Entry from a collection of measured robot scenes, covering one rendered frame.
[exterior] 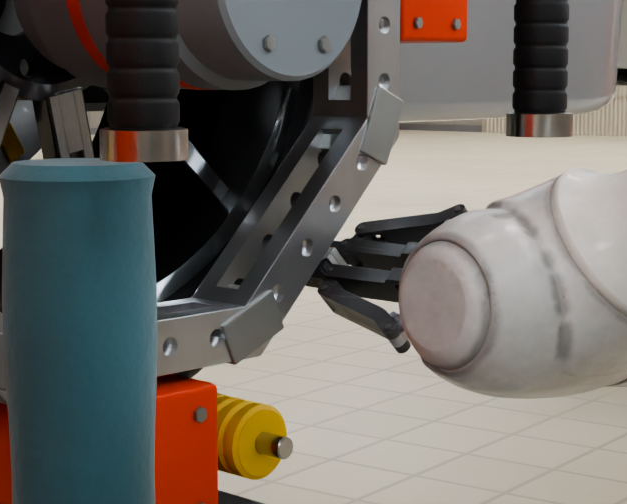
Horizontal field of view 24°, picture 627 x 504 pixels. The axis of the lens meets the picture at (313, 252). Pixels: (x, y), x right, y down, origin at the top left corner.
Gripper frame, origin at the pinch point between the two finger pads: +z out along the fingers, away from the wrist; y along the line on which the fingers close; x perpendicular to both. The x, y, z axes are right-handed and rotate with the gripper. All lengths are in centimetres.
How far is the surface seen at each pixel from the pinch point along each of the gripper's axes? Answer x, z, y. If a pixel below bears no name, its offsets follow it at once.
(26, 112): 17.5, 20.5, -0.5
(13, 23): 25.5, 15.9, 1.6
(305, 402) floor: -158, 155, 69
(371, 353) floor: -198, 183, 108
